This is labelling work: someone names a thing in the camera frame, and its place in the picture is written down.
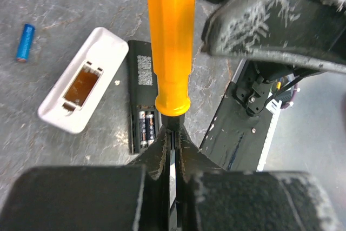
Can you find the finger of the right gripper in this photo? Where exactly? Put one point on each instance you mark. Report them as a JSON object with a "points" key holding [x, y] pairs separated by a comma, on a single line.
{"points": [[303, 33]]}

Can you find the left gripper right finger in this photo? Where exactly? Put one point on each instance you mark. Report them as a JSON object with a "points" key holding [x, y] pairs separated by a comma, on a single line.
{"points": [[191, 164]]}

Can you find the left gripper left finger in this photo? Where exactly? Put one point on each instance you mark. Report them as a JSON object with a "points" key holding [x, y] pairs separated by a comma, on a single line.
{"points": [[153, 202]]}

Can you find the black remote control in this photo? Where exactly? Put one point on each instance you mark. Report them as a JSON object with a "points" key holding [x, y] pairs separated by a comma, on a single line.
{"points": [[143, 92]]}

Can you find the white remote control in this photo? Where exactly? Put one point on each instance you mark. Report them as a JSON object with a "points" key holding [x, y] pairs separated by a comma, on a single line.
{"points": [[73, 99]]}

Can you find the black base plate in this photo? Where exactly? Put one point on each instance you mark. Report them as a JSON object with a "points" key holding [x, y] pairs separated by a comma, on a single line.
{"points": [[237, 134]]}

